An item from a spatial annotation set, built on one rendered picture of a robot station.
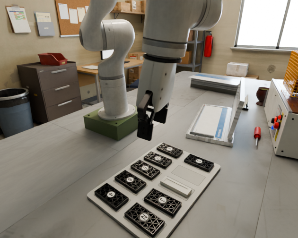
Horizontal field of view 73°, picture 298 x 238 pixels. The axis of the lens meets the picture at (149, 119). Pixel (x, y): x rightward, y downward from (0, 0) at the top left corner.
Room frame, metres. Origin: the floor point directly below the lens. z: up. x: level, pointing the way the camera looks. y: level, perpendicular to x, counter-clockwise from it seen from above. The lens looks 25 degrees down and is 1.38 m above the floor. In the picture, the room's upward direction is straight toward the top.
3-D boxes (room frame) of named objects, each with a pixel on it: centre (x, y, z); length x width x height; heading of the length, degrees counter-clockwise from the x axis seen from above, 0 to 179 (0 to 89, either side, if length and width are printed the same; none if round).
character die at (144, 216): (0.38, 0.01, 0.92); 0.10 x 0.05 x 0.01; 50
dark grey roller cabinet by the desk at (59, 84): (2.97, 1.42, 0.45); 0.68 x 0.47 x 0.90; 149
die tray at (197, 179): (0.54, -0.04, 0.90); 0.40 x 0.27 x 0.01; 141
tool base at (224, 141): (0.99, -0.35, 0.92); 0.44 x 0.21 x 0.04; 157
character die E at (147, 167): (0.58, 0.01, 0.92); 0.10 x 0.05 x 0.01; 49
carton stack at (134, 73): (4.97, 0.13, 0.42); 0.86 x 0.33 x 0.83; 146
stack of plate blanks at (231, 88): (1.65, -0.56, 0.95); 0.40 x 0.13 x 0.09; 51
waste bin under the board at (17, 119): (2.46, 1.78, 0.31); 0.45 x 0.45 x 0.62
